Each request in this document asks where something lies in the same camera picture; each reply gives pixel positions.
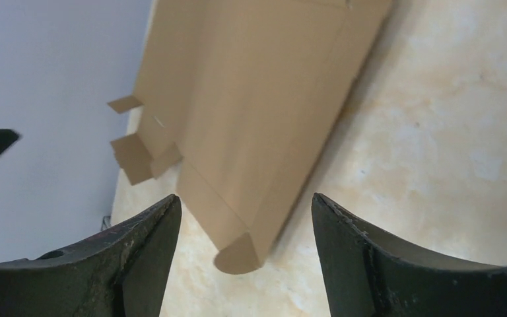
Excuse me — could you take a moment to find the brown cardboard box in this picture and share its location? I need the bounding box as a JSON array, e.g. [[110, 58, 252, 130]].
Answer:
[[109, 1, 392, 275]]

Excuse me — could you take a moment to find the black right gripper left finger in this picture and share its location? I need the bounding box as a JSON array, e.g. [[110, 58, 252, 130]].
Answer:
[[0, 194, 182, 316]]

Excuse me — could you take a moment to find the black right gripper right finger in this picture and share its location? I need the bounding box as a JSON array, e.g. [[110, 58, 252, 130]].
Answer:
[[311, 193, 507, 316]]

